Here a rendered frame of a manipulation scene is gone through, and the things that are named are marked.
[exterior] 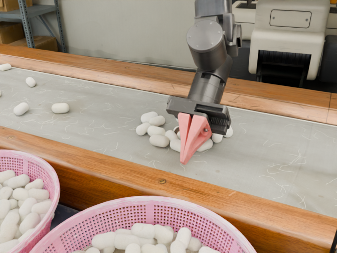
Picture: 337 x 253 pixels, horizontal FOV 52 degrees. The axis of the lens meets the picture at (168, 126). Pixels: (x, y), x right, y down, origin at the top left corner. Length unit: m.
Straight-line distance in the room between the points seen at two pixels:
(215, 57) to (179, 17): 2.24
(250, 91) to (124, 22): 2.26
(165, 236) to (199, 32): 0.30
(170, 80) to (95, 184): 0.40
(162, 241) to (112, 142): 0.25
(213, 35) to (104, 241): 0.33
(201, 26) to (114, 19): 2.48
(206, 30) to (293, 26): 0.68
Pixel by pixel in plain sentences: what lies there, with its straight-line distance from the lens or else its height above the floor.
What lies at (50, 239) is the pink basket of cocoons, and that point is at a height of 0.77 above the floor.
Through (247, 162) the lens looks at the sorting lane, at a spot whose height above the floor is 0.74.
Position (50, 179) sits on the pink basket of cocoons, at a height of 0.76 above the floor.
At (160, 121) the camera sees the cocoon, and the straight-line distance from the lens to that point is 0.68.
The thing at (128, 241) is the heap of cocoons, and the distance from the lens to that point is 0.46.
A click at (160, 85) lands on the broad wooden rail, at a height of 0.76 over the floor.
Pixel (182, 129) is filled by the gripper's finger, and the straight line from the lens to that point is 0.55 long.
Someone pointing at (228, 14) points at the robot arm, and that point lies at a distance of 0.64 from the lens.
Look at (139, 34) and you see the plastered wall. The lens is 2.94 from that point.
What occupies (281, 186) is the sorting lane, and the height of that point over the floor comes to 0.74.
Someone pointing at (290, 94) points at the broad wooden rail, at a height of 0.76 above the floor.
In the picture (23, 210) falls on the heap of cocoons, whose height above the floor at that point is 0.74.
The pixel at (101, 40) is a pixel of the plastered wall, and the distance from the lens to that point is 3.13.
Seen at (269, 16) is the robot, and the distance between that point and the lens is 1.20.
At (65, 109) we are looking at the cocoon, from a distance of 0.77.
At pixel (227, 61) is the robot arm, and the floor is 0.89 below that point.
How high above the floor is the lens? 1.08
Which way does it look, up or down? 29 degrees down
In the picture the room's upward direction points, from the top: 1 degrees counter-clockwise
